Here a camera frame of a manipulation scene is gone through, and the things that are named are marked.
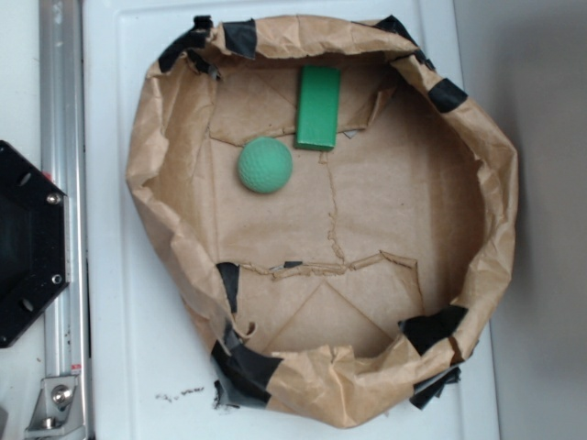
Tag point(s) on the green rectangular block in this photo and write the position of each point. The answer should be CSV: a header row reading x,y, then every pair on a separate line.
x,y
317,112

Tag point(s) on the green dimpled ball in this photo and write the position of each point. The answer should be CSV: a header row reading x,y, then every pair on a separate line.
x,y
265,165

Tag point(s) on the brown paper bag tray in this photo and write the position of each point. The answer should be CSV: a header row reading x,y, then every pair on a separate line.
x,y
367,279

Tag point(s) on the white plastic tray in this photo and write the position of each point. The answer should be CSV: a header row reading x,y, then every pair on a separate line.
x,y
152,376

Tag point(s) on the aluminium extrusion rail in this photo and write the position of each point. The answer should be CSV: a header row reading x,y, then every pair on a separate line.
x,y
62,157

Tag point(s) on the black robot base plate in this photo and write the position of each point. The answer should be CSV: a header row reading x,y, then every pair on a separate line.
x,y
33,244

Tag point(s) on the metal corner bracket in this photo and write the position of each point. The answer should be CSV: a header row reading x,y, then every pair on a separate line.
x,y
58,413

